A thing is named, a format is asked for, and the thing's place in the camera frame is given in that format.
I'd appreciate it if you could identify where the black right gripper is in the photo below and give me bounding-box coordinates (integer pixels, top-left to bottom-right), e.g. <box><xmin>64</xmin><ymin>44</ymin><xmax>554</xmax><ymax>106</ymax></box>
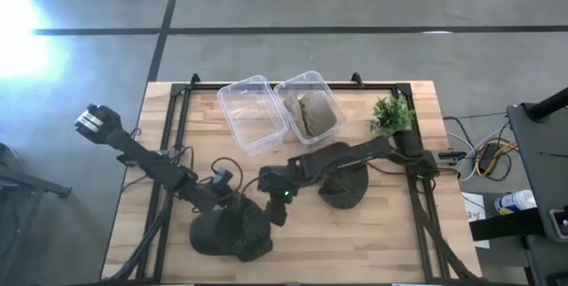
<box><xmin>257</xmin><ymin>164</ymin><xmax>296</xmax><ymax>227</ymax></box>

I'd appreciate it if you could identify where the black cap with beige lining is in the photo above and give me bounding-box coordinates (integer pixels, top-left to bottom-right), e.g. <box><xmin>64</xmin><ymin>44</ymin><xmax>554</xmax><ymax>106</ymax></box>
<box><xmin>189</xmin><ymin>195</ymin><xmax>274</xmax><ymax>264</ymax></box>

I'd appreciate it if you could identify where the dark olive hat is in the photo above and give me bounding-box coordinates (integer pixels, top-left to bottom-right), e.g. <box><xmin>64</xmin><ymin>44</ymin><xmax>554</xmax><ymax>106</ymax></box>
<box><xmin>318</xmin><ymin>161</ymin><xmax>370</xmax><ymax>211</ymax></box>

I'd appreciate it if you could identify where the clear plastic container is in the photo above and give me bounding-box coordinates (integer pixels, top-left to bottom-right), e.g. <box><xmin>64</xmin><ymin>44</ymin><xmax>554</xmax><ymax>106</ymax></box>
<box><xmin>216</xmin><ymin>75</ymin><xmax>289</xmax><ymax>156</ymax></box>
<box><xmin>272</xmin><ymin>70</ymin><xmax>347</xmax><ymax>146</ymax></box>

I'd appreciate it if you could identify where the beige hat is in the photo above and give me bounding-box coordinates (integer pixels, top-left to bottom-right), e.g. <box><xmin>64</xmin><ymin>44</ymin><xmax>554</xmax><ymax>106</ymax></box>
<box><xmin>283</xmin><ymin>90</ymin><xmax>338</xmax><ymax>139</ymax></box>

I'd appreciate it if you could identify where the green artificial potted plant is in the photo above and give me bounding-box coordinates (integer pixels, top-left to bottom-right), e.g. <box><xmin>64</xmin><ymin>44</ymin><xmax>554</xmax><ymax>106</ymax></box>
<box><xmin>369</xmin><ymin>95</ymin><xmax>425</xmax><ymax>158</ymax></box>

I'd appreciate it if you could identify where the black floor stand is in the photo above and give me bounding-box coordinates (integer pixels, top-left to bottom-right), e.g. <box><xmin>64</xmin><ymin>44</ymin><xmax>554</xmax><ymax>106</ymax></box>
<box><xmin>0</xmin><ymin>142</ymin><xmax>72</xmax><ymax>286</ymax></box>

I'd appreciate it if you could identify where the white paper sheet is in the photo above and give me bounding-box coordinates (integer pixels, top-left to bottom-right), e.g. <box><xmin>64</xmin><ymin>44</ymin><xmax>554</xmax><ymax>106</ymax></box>
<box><xmin>461</xmin><ymin>191</ymin><xmax>491</xmax><ymax>250</ymax></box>

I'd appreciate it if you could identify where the black power adapter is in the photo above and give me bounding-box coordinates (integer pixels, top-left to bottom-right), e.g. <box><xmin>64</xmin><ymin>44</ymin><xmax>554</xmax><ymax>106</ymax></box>
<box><xmin>481</xmin><ymin>142</ymin><xmax>505</xmax><ymax>168</ymax></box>

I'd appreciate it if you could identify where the black shelf bar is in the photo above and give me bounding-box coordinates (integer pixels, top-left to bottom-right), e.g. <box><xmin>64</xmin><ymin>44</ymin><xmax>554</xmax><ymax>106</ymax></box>
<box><xmin>469</xmin><ymin>208</ymin><xmax>547</xmax><ymax>242</ymax></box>

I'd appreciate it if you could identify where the white spray bottle blue label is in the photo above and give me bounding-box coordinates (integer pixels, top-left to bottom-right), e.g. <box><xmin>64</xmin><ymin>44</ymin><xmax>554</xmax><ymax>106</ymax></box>
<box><xmin>493</xmin><ymin>189</ymin><xmax>537</xmax><ymax>215</ymax></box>

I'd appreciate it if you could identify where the dark grey cart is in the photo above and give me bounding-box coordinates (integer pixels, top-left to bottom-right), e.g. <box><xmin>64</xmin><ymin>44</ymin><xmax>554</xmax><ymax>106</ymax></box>
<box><xmin>507</xmin><ymin>102</ymin><xmax>568</xmax><ymax>286</ymax></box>

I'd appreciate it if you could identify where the black pole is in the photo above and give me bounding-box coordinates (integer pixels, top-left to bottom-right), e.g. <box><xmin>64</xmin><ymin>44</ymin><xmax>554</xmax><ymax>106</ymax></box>
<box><xmin>526</xmin><ymin>86</ymin><xmax>568</xmax><ymax>122</ymax></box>

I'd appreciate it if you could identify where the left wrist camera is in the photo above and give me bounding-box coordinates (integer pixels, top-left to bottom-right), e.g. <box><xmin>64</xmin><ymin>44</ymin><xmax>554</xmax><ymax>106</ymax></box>
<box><xmin>211</xmin><ymin>166</ymin><xmax>234</xmax><ymax>188</ymax></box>

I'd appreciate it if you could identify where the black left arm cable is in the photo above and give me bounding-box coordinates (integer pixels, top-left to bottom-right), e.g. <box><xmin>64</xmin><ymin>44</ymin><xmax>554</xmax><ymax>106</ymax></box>
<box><xmin>209</xmin><ymin>156</ymin><xmax>246</xmax><ymax>192</ymax></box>

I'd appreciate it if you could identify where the black aluminium table frame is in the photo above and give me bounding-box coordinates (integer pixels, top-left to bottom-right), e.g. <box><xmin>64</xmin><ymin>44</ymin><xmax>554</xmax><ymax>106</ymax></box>
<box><xmin>108</xmin><ymin>72</ymin><xmax>478</xmax><ymax>283</ymax></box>

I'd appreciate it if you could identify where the yellow cable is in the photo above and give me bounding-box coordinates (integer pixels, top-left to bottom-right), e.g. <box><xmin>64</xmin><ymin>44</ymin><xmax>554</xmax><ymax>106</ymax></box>
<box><xmin>474</xmin><ymin>140</ymin><xmax>519</xmax><ymax>178</ymax></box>

